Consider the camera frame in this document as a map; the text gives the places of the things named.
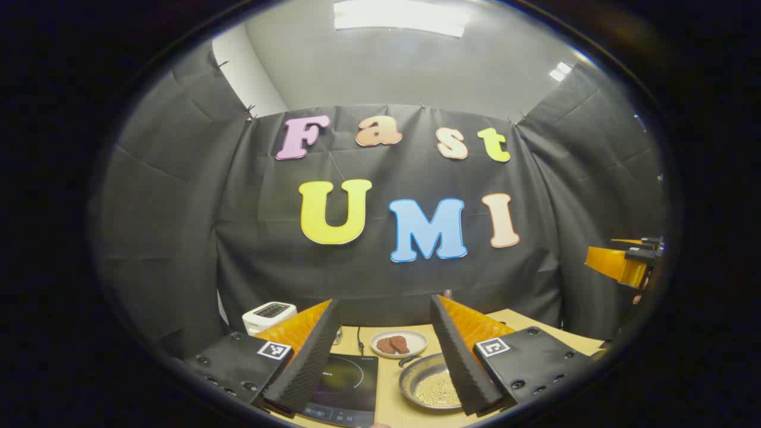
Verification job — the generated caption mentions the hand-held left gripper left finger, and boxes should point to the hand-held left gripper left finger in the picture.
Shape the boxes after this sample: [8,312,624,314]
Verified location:
[181,298,341,417]

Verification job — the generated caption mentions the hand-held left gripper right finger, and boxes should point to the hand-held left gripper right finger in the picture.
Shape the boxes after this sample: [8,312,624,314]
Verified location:
[429,294,604,417]

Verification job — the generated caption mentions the steel pot with black handle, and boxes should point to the steel pot with black handle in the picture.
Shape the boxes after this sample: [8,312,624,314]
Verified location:
[398,353,464,411]

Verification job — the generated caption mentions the black induction cooktop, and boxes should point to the black induction cooktop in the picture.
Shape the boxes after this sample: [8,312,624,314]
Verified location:
[295,353,379,428]

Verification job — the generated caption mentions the yellow soybeans in pot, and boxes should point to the yellow soybeans in pot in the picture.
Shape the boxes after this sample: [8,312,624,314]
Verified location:
[413,372,463,409]

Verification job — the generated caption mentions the round white plate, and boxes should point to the round white plate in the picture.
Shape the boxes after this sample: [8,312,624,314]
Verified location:
[370,330,429,359]

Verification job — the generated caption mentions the white toaster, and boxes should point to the white toaster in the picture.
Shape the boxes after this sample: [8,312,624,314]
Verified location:
[242,301,298,336]

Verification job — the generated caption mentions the brown cooked meat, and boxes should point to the brown cooked meat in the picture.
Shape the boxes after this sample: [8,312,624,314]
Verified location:
[376,335,411,355]

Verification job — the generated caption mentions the black backdrop cloth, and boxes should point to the black backdrop cloth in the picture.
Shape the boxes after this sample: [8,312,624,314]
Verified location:
[89,39,669,363]

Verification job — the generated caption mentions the long ceiling light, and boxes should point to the long ceiling light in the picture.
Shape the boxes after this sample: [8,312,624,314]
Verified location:
[333,0,470,37]

